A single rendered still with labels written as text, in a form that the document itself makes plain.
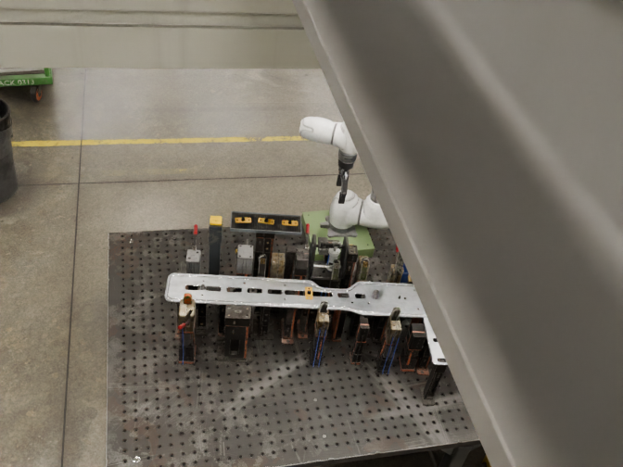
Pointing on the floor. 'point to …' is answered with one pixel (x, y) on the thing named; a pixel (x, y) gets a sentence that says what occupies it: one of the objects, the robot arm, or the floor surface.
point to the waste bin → (6, 155)
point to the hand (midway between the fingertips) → (340, 192)
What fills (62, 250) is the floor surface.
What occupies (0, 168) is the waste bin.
